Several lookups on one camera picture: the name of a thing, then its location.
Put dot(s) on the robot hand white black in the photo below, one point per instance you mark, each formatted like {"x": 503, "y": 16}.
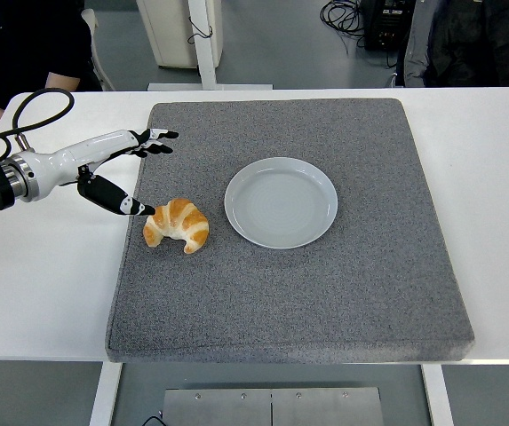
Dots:
{"x": 81, "y": 153}

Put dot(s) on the croissant bread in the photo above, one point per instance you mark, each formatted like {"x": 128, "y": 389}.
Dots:
{"x": 178, "y": 217}

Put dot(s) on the grey round plate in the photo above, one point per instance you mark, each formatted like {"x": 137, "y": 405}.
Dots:
{"x": 280, "y": 204}

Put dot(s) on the grey metal plate with screws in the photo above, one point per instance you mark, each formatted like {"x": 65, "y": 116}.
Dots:
{"x": 272, "y": 408}

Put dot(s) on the person with id badge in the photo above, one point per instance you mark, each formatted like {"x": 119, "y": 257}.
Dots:
{"x": 27, "y": 40}

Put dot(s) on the white cabinet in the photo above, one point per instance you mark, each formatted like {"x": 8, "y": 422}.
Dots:
{"x": 169, "y": 35}

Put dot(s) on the white table leg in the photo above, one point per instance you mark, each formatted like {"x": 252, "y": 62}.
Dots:
{"x": 103, "y": 395}
{"x": 438, "y": 395}

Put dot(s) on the grey felt mat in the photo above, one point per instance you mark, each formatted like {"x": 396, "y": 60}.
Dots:
{"x": 280, "y": 302}

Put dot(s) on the black electronics box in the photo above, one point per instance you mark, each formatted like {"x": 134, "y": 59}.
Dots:
{"x": 387, "y": 26}

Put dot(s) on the person in dark jacket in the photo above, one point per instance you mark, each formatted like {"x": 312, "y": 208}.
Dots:
{"x": 467, "y": 44}

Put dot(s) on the white chair frame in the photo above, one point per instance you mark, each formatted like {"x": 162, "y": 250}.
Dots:
{"x": 98, "y": 57}

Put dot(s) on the white post with base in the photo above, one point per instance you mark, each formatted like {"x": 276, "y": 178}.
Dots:
{"x": 205, "y": 57}

